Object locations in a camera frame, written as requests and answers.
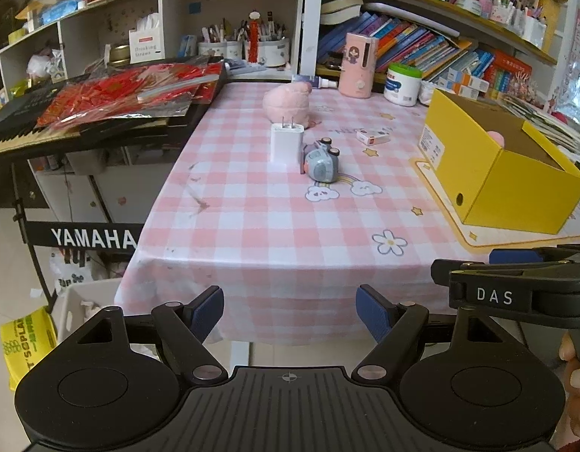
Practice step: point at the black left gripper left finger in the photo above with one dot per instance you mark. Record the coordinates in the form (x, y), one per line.
(183, 328)

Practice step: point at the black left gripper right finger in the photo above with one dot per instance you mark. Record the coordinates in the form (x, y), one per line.
(398, 330)

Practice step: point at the pink plush duck toy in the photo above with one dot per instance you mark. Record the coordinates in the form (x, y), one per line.
(497, 138)

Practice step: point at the grey blue toy camera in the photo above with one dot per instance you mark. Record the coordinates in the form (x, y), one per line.
(320, 161)

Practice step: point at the white wall charger plug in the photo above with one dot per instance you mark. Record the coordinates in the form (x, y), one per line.
(286, 145)

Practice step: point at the person's right hand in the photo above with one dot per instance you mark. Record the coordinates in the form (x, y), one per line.
(567, 435)

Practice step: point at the white storage bin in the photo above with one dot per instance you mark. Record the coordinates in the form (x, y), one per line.
(79, 302)

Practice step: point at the yellow cardboard box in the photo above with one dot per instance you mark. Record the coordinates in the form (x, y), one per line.
(528, 185)

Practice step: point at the pink checked tablecloth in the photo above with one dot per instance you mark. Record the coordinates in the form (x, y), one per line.
(289, 253)

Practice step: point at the yellow plastic bag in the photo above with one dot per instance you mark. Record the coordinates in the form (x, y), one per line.
(25, 342)

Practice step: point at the small white red box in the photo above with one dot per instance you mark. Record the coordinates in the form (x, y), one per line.
(373, 137)

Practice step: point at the white quilted pouch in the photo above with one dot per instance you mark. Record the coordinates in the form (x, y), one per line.
(426, 90)

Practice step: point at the red foil decoration bag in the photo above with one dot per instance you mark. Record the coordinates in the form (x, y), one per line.
(160, 90)

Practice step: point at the white jar green lid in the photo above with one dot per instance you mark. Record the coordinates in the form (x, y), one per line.
(402, 84)

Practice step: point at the pale pink plush toy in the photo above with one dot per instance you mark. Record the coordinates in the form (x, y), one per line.
(288, 104)

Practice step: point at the white spray bottle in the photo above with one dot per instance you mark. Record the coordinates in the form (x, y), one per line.
(316, 82)

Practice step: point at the black Yamaha keyboard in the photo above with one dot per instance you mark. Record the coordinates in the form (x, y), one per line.
(20, 139)

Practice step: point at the pink cylindrical humidifier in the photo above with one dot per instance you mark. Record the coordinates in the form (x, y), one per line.
(358, 66)

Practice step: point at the row of colourful books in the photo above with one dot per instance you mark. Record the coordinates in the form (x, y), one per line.
(399, 41)

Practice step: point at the white drinking straws box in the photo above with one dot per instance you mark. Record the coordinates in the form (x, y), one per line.
(145, 46)

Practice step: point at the red tassel doll ornament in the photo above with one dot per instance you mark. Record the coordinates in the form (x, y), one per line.
(253, 36)

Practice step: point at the white pen holder pot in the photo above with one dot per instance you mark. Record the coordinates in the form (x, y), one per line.
(274, 53)

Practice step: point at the white cubby shelf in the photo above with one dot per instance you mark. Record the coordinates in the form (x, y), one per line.
(83, 35)

